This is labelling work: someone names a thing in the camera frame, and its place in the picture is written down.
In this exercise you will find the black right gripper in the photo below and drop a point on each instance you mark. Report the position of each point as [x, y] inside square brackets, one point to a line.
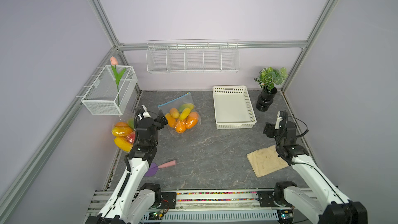
[270, 128]

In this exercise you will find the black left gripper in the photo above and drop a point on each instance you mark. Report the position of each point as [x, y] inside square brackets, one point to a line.
[157, 121]

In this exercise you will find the red yellow mango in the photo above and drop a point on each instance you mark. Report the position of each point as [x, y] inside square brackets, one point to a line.
[131, 137]

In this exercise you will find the clear zip-top bag blue zipper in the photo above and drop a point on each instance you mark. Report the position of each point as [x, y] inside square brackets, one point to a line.
[124, 118]

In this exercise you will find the yellow orange long mango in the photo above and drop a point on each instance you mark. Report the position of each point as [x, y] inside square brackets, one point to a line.
[171, 121]

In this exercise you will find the large orange mango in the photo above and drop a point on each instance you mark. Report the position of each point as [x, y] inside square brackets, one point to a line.
[121, 124]

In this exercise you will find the orange wrinkled small mango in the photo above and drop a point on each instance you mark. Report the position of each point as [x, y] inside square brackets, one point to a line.
[174, 113]

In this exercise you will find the spare clear zip-top bag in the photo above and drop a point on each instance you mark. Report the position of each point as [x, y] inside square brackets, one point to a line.
[186, 98]

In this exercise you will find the small yellow mango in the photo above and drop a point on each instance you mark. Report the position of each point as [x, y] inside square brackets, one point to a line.
[184, 114]

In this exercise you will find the orange mango top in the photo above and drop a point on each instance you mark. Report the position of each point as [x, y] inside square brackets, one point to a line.
[191, 120]

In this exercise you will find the yellow green mango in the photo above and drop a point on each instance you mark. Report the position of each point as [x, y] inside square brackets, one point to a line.
[186, 105]

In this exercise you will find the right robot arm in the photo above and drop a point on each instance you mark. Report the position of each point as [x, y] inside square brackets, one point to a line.
[331, 206]

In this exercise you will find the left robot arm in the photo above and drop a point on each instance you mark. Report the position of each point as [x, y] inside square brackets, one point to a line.
[129, 202]

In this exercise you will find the beige work glove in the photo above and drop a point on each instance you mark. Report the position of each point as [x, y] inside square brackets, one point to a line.
[266, 161]

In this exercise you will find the purple pink scoop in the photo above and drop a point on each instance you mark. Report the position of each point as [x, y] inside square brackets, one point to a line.
[153, 169]

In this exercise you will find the black glossy plant pot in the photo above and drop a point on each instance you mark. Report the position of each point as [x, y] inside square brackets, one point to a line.
[265, 99]

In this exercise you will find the white perforated plastic basket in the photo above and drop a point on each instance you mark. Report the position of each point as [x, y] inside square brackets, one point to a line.
[233, 107]

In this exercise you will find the green artificial plant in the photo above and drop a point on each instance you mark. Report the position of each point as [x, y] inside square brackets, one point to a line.
[269, 77]

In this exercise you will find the pink artificial tulip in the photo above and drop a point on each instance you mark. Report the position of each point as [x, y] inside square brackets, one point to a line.
[118, 75]

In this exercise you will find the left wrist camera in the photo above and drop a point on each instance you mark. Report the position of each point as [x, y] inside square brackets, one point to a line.
[141, 113]

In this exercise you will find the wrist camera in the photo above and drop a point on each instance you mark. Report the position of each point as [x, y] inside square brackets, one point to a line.
[280, 118]
[141, 113]

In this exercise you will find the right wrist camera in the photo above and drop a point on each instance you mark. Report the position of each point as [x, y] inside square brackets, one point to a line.
[280, 118]

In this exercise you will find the white mesh wall basket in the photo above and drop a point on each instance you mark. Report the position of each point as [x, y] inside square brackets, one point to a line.
[101, 96]

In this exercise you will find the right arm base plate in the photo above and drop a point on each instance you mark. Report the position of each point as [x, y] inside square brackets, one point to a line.
[266, 199]

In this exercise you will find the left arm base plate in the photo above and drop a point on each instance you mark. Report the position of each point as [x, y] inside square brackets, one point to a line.
[165, 200]

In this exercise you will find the white wire wall shelf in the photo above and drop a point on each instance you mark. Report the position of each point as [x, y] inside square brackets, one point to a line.
[193, 56]

